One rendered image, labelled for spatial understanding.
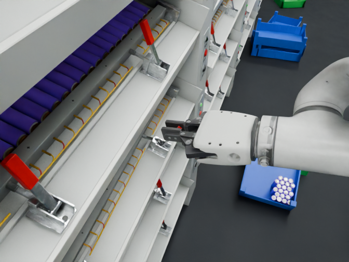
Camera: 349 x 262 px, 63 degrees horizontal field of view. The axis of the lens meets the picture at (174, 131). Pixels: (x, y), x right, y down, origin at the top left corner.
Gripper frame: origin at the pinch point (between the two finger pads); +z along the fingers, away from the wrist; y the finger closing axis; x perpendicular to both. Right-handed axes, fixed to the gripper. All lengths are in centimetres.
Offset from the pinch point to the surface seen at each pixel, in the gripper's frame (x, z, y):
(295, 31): -54, -15, 156
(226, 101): -58, 14, 84
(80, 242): -2.0, 7.0, -23.9
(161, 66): 13.7, -0.5, 0.7
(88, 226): -1.9, 7.2, -21.3
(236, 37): -23, 8, 88
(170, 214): -43.9, 13.1, 5.5
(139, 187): -6.0, 4.8, -10.0
